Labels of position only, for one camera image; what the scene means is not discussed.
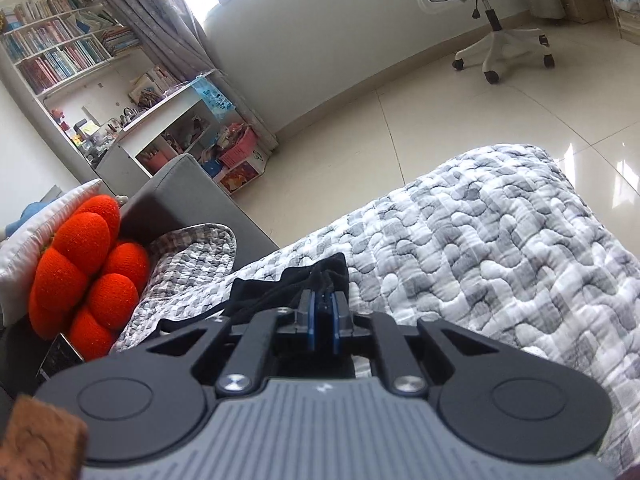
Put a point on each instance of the white pillow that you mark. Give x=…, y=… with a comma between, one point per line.
x=30, y=245

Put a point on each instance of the blue plush toy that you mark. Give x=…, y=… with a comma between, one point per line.
x=32, y=212

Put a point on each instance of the grey patterned quilt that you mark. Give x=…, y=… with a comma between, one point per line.
x=500, y=260

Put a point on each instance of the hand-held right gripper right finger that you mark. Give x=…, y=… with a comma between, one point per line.
x=334, y=321

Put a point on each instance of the orange pumpkin cushion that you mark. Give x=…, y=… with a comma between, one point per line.
x=75, y=260

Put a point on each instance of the wooden desk shelf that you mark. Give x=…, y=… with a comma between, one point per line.
x=585, y=0

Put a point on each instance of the printed storage box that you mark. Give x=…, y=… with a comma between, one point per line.
x=245, y=175

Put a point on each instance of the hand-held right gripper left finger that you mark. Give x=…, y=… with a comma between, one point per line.
x=312, y=316

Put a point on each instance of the blue printed cloth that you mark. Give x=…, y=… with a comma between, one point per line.
x=215, y=95

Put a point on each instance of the brown fuzzy cloth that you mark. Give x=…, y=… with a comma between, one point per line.
x=40, y=440

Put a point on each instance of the pink basket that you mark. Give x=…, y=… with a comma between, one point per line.
x=240, y=147

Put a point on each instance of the smartphone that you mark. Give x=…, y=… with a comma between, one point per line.
x=60, y=357

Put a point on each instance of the grey sofa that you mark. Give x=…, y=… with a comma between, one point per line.
x=175, y=195

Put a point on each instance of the white bookshelf desk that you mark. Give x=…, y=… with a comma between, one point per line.
x=115, y=155

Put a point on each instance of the cream shirt with dark sleeves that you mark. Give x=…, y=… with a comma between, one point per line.
x=260, y=290

